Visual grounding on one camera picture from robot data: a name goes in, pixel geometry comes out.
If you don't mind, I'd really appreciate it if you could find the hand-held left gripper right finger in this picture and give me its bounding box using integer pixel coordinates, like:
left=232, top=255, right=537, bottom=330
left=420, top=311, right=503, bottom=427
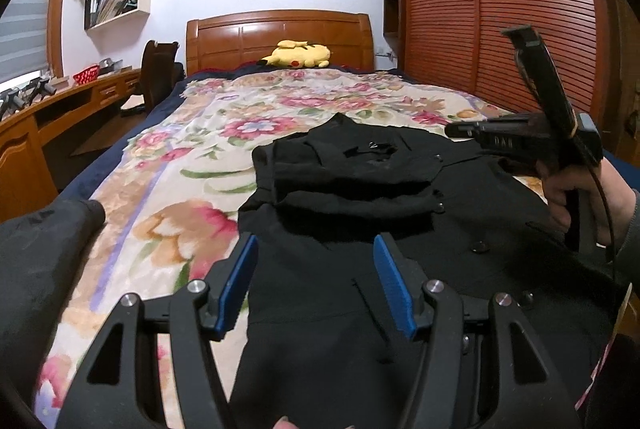
left=372, top=233, right=583, bottom=429

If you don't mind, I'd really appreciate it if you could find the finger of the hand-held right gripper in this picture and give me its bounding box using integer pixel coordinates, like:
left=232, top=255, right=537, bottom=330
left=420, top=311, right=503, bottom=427
left=444, top=120, right=482, bottom=140

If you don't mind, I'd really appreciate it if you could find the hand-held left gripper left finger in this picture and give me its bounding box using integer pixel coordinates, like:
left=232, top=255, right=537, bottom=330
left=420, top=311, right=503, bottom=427
left=55, top=233, right=261, bottom=429

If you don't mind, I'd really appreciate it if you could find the black coat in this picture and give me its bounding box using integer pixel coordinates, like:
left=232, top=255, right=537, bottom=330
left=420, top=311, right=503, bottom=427
left=227, top=111, right=631, bottom=429

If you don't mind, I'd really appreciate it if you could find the person's right forearm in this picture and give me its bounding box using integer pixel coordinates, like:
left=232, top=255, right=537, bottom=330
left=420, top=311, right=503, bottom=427
left=611, top=188, right=640, bottom=296

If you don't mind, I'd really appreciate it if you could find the person's right hand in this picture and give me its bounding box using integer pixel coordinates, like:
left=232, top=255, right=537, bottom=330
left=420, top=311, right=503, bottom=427
left=539, top=158, right=637, bottom=251

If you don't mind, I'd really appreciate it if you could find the wooden slatted wardrobe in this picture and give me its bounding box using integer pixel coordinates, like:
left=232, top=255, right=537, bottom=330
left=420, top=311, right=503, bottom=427
left=382, top=0, right=640, bottom=160

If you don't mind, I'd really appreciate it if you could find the floral blanket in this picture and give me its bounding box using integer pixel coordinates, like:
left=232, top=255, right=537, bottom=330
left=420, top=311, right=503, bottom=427
left=32, top=68, right=551, bottom=429

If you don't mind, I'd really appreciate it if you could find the yellow plush toy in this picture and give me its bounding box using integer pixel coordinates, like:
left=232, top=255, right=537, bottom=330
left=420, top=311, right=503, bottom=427
left=257, top=40, right=333, bottom=70

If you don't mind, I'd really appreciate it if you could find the dark cloth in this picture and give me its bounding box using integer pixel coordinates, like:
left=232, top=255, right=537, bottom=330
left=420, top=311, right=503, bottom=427
left=0, top=198, right=107, bottom=429

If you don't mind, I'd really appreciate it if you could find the dark brown chair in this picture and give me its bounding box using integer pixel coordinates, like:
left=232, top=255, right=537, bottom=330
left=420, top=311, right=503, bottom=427
left=120, top=40, right=186, bottom=116

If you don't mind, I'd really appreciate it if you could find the wooden bed headboard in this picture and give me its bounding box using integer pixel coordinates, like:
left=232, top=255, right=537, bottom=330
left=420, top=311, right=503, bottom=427
left=186, top=10, right=376, bottom=74

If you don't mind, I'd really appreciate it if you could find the wooden desk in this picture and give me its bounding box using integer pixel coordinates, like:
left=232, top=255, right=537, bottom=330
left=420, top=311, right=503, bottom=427
left=0, top=68, right=145, bottom=222

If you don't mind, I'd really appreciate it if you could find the red basket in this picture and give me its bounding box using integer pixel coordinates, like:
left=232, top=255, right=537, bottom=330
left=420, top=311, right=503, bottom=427
left=73, top=65, right=102, bottom=87

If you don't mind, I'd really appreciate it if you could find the black tabletop device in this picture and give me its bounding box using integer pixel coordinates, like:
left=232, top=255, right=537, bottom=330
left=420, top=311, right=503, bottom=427
left=22, top=76, right=57, bottom=104
left=0, top=88, right=25, bottom=120

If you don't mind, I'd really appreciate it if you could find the grey window blind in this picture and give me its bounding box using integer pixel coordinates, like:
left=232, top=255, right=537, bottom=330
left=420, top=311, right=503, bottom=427
left=0, top=0, right=63, bottom=84

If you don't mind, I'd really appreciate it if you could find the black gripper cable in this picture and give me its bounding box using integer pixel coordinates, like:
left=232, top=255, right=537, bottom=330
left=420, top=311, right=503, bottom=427
left=582, top=164, right=620, bottom=281

